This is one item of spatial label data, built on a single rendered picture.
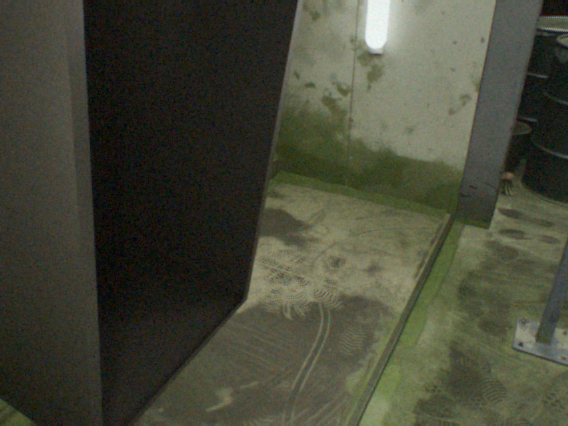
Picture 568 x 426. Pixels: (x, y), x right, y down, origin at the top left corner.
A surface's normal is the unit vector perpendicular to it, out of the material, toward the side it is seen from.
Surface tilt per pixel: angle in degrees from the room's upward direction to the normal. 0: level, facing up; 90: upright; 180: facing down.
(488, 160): 90
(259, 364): 0
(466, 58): 90
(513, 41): 90
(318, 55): 90
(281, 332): 0
